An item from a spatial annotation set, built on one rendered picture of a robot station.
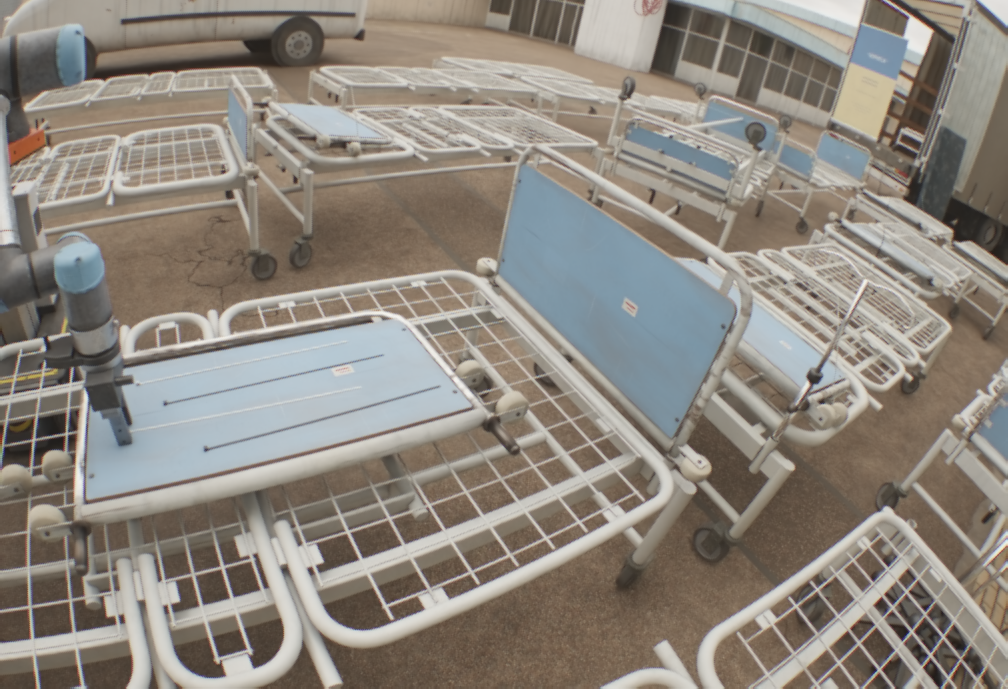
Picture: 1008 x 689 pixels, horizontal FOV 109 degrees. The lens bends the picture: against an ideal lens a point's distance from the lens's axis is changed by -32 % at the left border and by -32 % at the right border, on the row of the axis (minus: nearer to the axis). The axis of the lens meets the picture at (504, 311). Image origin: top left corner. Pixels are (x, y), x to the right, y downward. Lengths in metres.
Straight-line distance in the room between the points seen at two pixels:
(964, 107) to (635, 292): 8.59
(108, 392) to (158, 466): 0.15
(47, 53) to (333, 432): 0.84
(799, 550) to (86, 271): 1.97
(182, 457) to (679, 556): 1.32
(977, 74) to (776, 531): 8.43
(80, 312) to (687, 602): 1.52
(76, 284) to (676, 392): 1.05
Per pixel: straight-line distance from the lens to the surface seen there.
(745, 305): 0.95
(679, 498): 1.17
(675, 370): 1.07
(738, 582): 1.70
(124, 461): 0.93
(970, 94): 9.45
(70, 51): 1.05
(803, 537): 1.96
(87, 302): 0.81
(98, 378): 0.86
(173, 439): 0.94
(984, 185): 10.58
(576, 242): 1.22
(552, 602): 1.43
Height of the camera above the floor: 1.24
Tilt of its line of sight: 32 degrees down
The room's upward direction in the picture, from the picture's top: 13 degrees clockwise
